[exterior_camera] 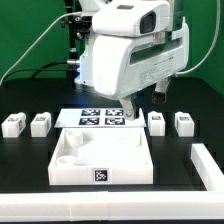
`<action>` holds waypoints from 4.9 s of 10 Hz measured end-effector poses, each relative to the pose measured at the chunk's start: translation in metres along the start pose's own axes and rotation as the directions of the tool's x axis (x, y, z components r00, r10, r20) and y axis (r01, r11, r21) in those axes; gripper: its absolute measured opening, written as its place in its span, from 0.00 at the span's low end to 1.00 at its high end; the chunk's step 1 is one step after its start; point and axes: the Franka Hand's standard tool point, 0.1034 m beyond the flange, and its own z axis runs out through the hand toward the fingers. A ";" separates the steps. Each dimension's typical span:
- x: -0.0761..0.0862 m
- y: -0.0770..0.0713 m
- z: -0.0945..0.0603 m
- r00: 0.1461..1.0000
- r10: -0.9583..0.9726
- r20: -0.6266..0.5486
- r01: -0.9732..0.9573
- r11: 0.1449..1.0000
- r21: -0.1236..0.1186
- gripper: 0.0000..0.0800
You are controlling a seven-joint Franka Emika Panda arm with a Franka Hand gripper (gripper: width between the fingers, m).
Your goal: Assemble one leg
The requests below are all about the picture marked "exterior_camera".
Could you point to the white square tabletop part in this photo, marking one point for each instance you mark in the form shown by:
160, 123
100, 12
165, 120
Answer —
101, 156

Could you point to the white sheet with tags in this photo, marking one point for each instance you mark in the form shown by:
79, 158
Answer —
96, 117

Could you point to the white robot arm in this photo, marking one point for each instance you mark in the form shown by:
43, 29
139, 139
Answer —
90, 7

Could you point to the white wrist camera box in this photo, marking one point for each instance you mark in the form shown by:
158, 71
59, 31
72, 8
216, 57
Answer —
132, 18

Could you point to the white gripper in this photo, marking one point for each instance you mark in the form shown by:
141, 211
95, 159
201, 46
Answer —
123, 66

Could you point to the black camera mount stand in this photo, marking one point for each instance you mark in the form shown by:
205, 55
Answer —
78, 29

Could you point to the white L-shaped obstacle fence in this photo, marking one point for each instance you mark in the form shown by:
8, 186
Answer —
145, 205

